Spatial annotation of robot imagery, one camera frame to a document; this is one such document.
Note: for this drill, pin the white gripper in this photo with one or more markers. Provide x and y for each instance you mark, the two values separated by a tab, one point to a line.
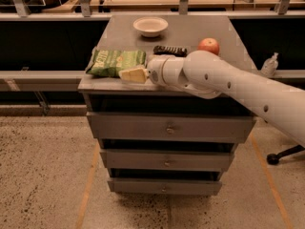
155	70

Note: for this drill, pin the green jalapeno chip bag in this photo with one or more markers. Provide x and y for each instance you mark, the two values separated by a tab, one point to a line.
108	63

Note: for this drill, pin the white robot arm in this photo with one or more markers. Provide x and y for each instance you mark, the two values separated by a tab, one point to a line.
206	75

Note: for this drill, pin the red apple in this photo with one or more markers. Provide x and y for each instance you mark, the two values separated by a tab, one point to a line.
209	45

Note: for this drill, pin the dark snack bar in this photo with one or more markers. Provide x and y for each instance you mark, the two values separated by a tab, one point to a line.
176	51

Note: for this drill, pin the white bowl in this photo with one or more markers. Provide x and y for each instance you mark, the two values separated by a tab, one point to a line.
150	26

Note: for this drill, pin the top grey drawer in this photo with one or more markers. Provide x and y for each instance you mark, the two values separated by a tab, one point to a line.
165	127

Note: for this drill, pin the grey drawer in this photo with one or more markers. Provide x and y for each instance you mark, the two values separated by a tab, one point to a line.
162	160
165	127
164	186

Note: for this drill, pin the grey drawer cabinet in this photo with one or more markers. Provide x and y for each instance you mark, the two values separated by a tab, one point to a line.
111	95

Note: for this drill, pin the grey metal railing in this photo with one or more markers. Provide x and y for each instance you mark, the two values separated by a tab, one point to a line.
152	4

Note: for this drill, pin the middle grey drawer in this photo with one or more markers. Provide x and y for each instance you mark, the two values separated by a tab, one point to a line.
162	160

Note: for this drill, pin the bottom grey drawer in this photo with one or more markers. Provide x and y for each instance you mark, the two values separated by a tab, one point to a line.
164	186

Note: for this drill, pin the clear sanitizer bottle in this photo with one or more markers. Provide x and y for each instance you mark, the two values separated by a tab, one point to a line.
270	65

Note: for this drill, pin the black office chair base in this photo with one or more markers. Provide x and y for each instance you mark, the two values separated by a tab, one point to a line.
273	159

